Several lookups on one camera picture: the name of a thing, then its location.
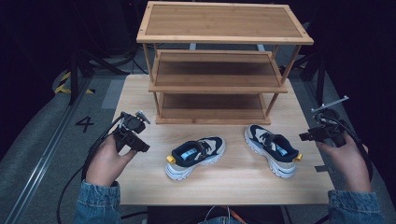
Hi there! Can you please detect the yellow black floor tape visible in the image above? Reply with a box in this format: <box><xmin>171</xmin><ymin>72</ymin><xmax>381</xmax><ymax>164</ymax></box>
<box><xmin>53</xmin><ymin>71</ymin><xmax>96</xmax><ymax>95</ymax></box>

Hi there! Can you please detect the black metal stand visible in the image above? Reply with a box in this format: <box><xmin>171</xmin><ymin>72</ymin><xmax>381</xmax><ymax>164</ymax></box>
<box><xmin>65</xmin><ymin>49</ymin><xmax>131</xmax><ymax>106</ymax></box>
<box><xmin>292</xmin><ymin>46</ymin><xmax>329</xmax><ymax>105</ymax></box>

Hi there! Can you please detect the thin orange wire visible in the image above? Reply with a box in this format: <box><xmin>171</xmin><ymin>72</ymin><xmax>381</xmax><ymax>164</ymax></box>
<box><xmin>221</xmin><ymin>205</ymin><xmax>248</xmax><ymax>224</ymax></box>

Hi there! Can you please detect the metal floor rail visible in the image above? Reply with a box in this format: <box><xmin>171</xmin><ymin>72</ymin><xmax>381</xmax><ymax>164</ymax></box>
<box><xmin>3</xmin><ymin>77</ymin><xmax>92</xmax><ymax>224</ymax></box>

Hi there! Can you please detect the thin white wire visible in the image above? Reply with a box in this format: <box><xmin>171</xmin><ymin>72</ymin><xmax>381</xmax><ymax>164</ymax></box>
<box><xmin>204</xmin><ymin>204</ymin><xmax>232</xmax><ymax>224</ymax></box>

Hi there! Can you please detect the navy beige sneaker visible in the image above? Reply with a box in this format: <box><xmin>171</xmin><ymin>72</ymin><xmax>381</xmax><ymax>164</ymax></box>
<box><xmin>164</xmin><ymin>135</ymin><xmax>226</xmax><ymax>181</ymax></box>
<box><xmin>243</xmin><ymin>124</ymin><xmax>304</xmax><ymax>179</ymax></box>

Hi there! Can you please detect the wooden shoe rack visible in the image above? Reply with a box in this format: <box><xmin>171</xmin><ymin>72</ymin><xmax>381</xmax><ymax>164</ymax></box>
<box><xmin>135</xmin><ymin>0</ymin><xmax>315</xmax><ymax>126</ymax></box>

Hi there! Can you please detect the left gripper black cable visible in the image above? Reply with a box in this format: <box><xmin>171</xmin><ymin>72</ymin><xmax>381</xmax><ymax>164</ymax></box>
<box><xmin>56</xmin><ymin>114</ymin><xmax>126</xmax><ymax>224</ymax></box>

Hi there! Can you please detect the person's left hand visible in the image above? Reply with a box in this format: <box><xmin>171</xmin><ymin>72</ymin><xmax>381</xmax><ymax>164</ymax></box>
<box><xmin>85</xmin><ymin>134</ymin><xmax>138</xmax><ymax>188</ymax></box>

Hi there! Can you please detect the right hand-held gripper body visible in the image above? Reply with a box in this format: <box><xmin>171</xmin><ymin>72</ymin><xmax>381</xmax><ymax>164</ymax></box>
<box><xmin>310</xmin><ymin>95</ymin><xmax>350</xmax><ymax>147</ymax></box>

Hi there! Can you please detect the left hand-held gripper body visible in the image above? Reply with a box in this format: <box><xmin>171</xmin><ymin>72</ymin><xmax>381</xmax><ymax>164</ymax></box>
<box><xmin>111</xmin><ymin>110</ymin><xmax>151</xmax><ymax>153</ymax></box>

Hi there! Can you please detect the person's right hand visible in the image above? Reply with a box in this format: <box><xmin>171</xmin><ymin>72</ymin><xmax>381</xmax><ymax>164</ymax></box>
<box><xmin>315</xmin><ymin>133</ymin><xmax>374</xmax><ymax>193</ymax></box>

